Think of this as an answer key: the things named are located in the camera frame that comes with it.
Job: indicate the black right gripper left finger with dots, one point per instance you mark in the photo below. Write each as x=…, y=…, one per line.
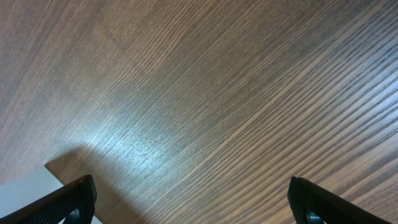
x=73, y=203

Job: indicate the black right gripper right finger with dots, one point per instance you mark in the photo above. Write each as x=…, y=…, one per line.
x=311, y=203

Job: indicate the white cardboard box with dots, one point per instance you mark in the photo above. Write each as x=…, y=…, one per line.
x=19, y=192

